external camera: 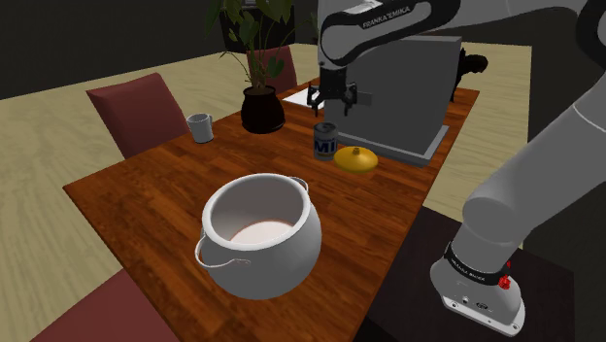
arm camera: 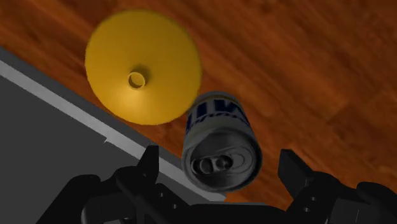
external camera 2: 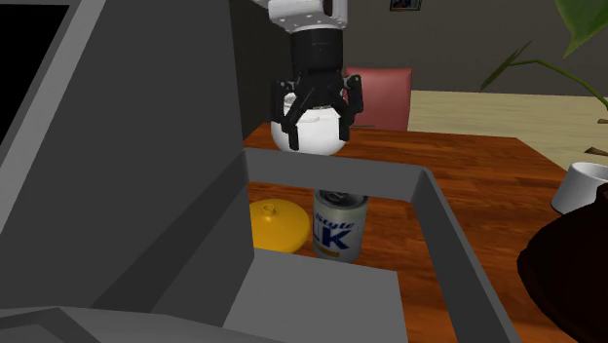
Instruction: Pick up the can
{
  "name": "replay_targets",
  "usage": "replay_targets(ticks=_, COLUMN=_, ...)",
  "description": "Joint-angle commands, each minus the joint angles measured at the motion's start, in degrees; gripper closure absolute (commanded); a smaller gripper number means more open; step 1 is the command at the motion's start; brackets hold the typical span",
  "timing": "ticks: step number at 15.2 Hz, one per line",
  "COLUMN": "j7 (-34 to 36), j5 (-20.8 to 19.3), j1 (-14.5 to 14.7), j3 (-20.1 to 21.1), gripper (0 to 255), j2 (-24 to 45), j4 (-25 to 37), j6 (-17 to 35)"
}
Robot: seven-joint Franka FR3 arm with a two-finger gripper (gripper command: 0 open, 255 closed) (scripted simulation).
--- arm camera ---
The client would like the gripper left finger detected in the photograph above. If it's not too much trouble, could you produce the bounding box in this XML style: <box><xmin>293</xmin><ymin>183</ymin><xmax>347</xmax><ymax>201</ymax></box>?
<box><xmin>36</xmin><ymin>144</ymin><xmax>187</xmax><ymax>224</ymax></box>

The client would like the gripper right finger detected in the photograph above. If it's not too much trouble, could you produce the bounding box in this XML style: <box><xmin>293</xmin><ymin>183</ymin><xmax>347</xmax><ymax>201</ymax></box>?
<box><xmin>277</xmin><ymin>148</ymin><xmax>397</xmax><ymax>224</ymax></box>

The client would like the silver drink can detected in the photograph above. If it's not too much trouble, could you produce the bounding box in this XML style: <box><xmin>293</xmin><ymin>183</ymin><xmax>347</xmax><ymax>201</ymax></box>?
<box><xmin>181</xmin><ymin>91</ymin><xmax>263</xmax><ymax>193</ymax></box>

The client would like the yellow funnel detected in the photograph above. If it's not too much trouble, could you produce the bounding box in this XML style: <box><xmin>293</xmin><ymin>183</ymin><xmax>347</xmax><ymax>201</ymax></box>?
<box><xmin>84</xmin><ymin>10</ymin><xmax>203</xmax><ymax>126</ymax></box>

